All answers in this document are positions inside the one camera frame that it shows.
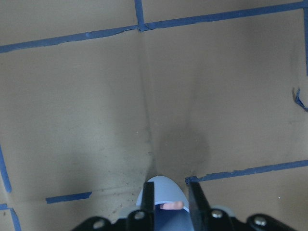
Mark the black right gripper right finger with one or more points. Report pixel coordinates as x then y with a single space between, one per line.
199 207

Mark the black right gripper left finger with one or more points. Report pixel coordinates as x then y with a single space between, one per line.
147 206

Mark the light blue plastic cup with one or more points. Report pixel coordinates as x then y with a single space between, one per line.
166 191

